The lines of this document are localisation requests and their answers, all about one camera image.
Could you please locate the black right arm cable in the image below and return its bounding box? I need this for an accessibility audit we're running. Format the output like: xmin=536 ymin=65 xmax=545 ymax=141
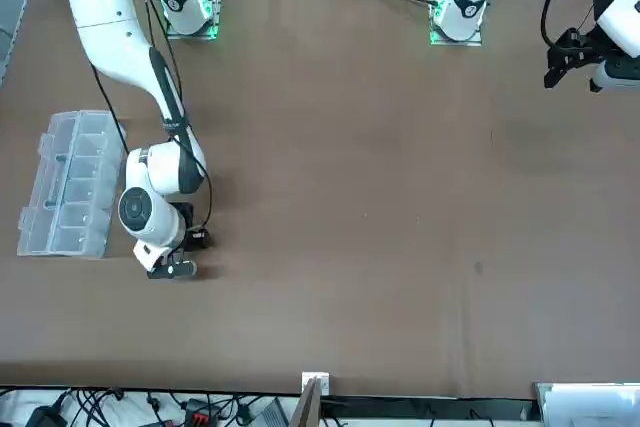
xmin=89 ymin=0 xmax=214 ymax=233

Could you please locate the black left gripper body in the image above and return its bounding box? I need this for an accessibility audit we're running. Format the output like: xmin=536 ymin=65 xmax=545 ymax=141
xmin=569 ymin=29 xmax=609 ymax=66

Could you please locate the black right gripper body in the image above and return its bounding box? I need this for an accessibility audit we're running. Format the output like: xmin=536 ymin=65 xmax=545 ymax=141
xmin=171 ymin=201 xmax=212 ymax=252

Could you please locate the long black power adapter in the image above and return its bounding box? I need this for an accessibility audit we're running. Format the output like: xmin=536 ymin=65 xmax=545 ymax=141
xmin=24 ymin=404 xmax=67 ymax=427

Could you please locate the transparent plastic compartment box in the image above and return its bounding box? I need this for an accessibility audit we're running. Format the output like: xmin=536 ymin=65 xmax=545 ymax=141
xmin=16 ymin=109 xmax=129 ymax=259

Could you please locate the upright frame post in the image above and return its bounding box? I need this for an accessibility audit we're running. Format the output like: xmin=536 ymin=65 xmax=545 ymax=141
xmin=291 ymin=371 xmax=331 ymax=427

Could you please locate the orange black connector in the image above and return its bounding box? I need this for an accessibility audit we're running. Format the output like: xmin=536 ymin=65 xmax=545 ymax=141
xmin=183 ymin=399 xmax=212 ymax=424

